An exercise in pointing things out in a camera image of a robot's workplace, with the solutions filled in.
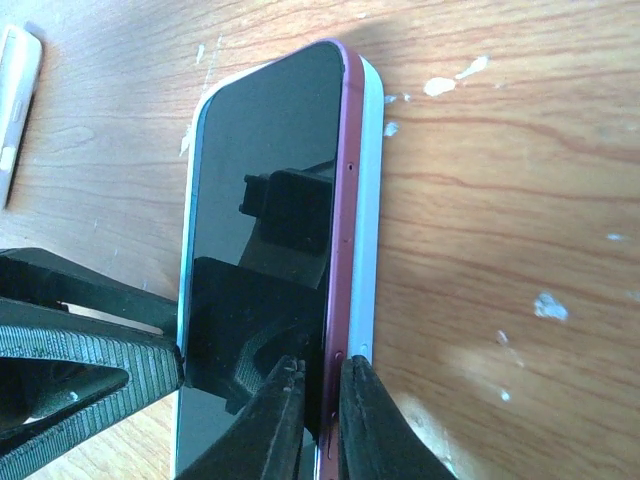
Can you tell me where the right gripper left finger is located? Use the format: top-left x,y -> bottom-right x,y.
1,248 -> 183,479

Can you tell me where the pink translucent phone case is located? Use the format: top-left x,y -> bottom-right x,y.
1,24 -> 43,209

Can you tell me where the light blue phone case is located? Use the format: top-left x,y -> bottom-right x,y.
169,57 -> 386,480

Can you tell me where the red-edged black phone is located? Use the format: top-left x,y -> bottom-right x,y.
174,39 -> 365,479

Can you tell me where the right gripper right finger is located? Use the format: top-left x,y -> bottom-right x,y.
338,355 -> 454,480

